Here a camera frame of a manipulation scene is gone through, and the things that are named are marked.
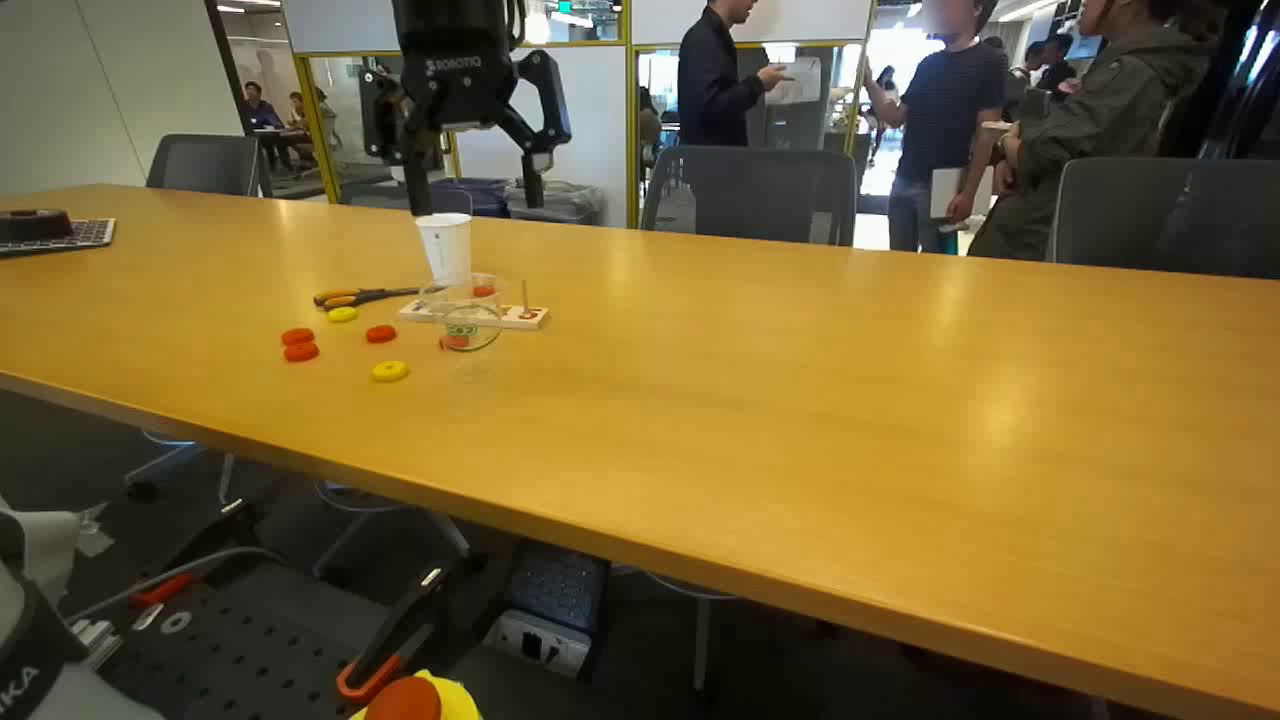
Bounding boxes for white paper cup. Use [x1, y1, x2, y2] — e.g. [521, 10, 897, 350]
[413, 209, 480, 289]

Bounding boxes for person in dark t-shirt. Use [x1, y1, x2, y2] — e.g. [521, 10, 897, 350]
[873, 0, 1012, 254]

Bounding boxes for yellow emergency stop red button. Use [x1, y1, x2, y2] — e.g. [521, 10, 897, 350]
[354, 662, 488, 720]

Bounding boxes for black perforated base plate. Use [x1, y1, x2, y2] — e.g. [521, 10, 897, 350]
[78, 551, 404, 720]

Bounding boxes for person in black jacket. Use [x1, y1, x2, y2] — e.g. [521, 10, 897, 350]
[673, 0, 793, 153]

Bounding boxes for yellow orange handled scissors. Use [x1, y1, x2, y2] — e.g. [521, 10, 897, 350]
[312, 278, 450, 317]

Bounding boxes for person in green jacket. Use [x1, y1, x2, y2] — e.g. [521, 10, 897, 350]
[969, 0, 1223, 262]

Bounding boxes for yellow partition post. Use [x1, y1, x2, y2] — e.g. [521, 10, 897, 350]
[290, 52, 346, 209]
[616, 36, 646, 230]

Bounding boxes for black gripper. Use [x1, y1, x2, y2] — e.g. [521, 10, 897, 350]
[391, 0, 575, 220]

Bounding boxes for grey keyboard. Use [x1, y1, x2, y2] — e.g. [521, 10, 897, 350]
[0, 216, 119, 260]

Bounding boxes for grey office chair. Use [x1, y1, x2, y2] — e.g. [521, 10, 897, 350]
[139, 133, 268, 198]
[1046, 153, 1280, 282]
[642, 139, 861, 253]

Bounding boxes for wooden number puzzle board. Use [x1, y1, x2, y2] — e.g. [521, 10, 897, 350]
[398, 292, 553, 334]

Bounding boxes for black device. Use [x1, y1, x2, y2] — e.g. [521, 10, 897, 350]
[0, 209, 80, 245]

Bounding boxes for black orange bar clamp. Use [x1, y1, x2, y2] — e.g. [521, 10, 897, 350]
[332, 558, 456, 713]

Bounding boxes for white power strip box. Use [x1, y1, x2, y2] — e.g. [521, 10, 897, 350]
[480, 604, 597, 678]

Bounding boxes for grey table leg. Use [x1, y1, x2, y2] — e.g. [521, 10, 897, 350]
[687, 590, 717, 696]

